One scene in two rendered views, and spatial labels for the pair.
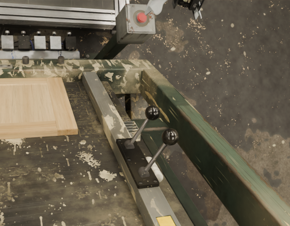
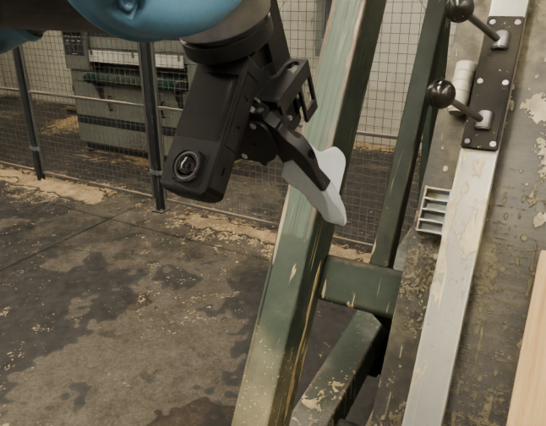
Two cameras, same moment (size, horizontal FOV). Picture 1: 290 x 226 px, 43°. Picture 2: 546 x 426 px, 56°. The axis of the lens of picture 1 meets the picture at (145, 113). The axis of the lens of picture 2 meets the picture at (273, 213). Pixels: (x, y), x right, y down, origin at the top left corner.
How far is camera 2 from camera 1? 1.07 m
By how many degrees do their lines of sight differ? 63
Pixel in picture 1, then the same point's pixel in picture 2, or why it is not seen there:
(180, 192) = (417, 91)
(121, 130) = (466, 188)
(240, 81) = not seen: outside the picture
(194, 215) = (429, 42)
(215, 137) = (321, 109)
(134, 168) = (508, 57)
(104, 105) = (451, 303)
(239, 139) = not seen: outside the picture
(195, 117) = not seen: hidden behind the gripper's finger
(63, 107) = (539, 359)
